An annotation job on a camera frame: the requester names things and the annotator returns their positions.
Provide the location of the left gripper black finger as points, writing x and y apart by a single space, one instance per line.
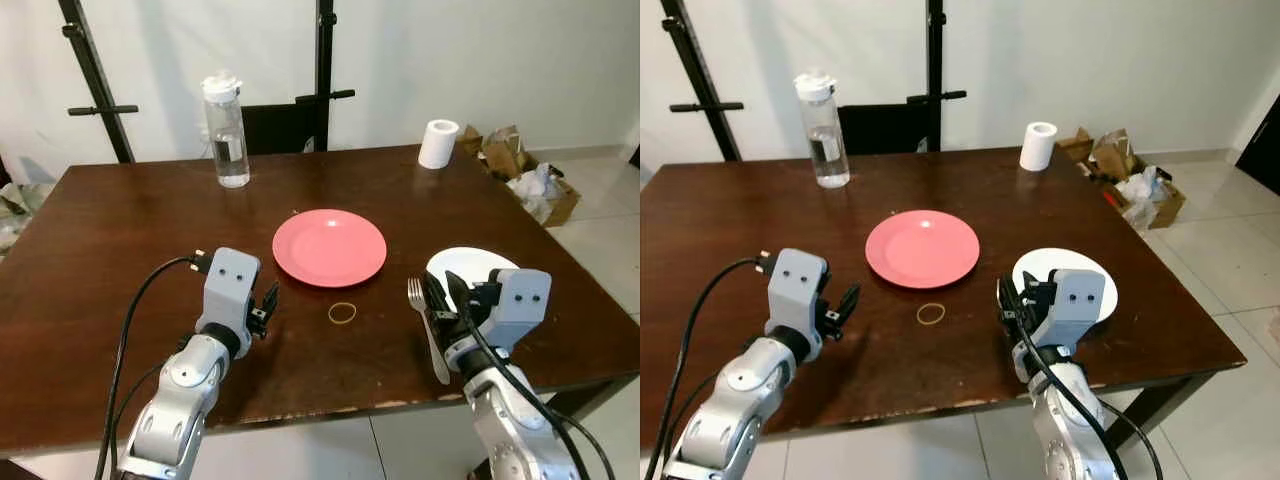
856 298
277 297
268 300
845 302

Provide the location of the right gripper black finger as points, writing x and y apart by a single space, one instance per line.
458 290
437 302
1025 288
1008 305

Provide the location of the silver metal fork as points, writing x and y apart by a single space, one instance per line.
432 345

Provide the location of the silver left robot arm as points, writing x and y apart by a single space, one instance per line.
175 400
735 400

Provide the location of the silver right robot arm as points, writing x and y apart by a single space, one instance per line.
510 420
1070 420

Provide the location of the white round plate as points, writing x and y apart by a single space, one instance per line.
465 263
1040 262

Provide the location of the tan rubber band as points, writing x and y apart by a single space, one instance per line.
917 314
329 313

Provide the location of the pink round plate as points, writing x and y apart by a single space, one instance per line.
330 248
922 250

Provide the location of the dark brown wooden table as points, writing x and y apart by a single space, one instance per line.
760 220
120 230

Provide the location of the crumpled white plastic wrap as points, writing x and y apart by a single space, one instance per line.
1142 185
535 185

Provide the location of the open brown cardboard box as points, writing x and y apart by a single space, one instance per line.
1165 210
562 208

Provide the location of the white paper towel roll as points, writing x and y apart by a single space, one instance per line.
437 148
1038 150

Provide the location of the crumpled brown cardboard piece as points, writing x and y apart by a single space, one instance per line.
1112 155
503 152

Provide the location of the small brown cardboard box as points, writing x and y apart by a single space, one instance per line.
1076 146
469 142

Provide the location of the clear plastic water bottle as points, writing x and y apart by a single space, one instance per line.
826 150
230 150

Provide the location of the black chair back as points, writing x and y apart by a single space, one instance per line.
875 130
275 128

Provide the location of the crumpled grey plastic bag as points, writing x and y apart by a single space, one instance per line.
20 205

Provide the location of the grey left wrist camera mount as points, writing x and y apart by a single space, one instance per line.
795 285
228 285

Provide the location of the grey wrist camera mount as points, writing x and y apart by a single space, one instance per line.
795 285
228 285
1078 300
520 300

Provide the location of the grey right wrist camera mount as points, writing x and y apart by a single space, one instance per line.
1078 300
520 300

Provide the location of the black upright frame pole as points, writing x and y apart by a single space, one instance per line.
324 50
934 50

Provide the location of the black slanted frame pole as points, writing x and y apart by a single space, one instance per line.
95 75
700 75

